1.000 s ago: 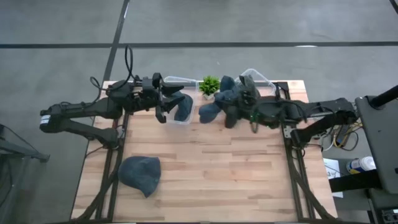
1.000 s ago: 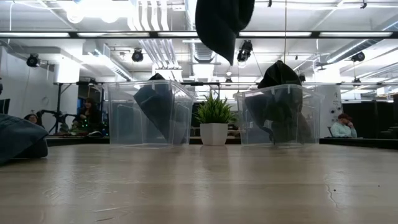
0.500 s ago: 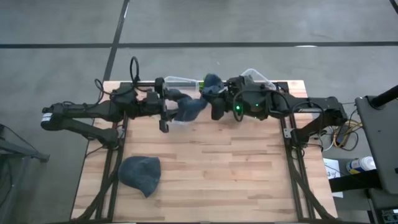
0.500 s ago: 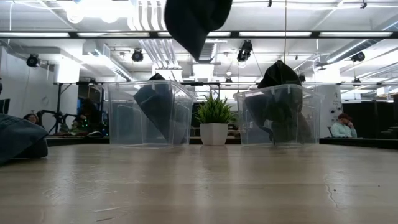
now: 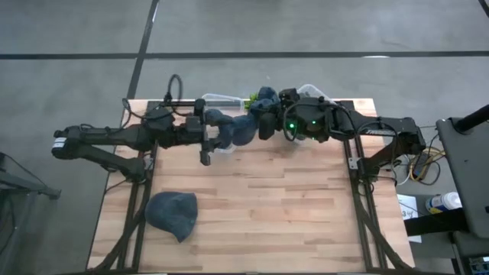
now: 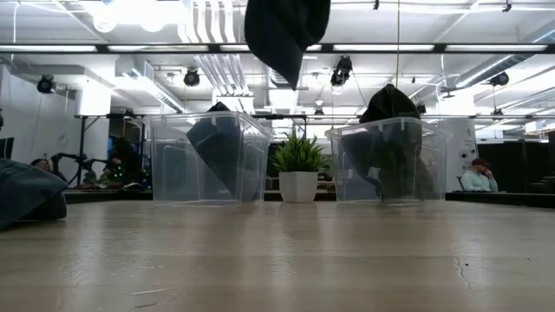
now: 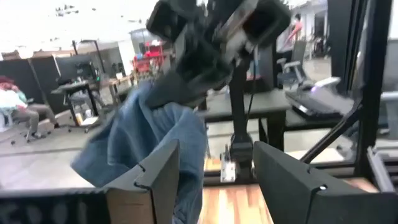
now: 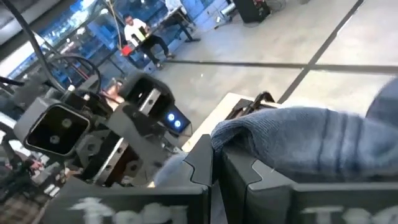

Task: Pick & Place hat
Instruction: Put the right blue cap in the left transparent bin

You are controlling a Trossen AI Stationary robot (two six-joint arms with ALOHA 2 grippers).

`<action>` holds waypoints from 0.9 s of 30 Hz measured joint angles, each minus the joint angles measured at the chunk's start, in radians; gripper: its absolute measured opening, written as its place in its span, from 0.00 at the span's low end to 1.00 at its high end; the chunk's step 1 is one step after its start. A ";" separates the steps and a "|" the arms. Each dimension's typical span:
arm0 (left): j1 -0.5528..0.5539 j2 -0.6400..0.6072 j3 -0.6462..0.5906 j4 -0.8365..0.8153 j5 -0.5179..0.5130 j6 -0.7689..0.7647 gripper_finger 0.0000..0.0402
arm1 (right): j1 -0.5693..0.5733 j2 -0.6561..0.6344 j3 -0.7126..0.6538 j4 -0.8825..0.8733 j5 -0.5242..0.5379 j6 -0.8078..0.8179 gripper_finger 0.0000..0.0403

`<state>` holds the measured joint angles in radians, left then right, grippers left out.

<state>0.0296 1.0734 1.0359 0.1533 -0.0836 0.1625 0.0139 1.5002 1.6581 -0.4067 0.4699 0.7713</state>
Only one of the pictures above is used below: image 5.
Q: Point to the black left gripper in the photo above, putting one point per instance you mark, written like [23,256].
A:
[204,141]

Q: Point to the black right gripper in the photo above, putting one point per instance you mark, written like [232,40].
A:
[267,126]

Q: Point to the blue denim hat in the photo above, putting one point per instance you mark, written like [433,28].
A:
[244,130]
[170,214]

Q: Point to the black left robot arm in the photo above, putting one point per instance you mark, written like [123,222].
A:
[126,137]

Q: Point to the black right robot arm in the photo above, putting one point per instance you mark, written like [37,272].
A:
[382,128]

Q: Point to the small green potted plant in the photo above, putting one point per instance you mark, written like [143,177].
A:
[252,102]

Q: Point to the clear plastic container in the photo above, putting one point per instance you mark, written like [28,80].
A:
[311,91]
[225,100]

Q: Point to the white paper sheet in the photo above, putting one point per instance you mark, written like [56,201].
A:
[410,225]

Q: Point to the white wipes canister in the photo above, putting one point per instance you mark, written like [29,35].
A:
[443,202]

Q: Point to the black flat bar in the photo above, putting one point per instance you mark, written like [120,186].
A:
[435,221]

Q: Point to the black metal stand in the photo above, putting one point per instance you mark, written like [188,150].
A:
[23,185]

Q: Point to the grey cart panel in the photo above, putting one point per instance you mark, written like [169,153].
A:
[466,172]

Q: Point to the black pole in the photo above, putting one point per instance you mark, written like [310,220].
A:
[473,119]

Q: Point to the grey cart base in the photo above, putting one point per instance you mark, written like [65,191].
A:
[471,248]

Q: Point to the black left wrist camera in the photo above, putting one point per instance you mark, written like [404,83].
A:
[194,124]

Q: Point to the silver metal bracket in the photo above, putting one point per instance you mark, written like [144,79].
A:
[354,163]

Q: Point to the black aluminium table frame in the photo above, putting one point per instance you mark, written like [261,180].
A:
[359,214]

